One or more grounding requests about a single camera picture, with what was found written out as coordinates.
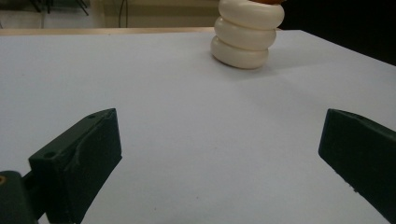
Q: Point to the wooden hairbrush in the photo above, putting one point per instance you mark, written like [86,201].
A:
[269,1]

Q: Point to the black stand legs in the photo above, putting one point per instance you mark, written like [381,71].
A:
[49,4]

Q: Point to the cream ribbed holder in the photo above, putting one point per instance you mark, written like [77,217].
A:
[244,37]

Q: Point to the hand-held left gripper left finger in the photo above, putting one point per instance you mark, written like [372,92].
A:
[77,161]

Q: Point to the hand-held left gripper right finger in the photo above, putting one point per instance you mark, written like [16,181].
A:
[361,149]

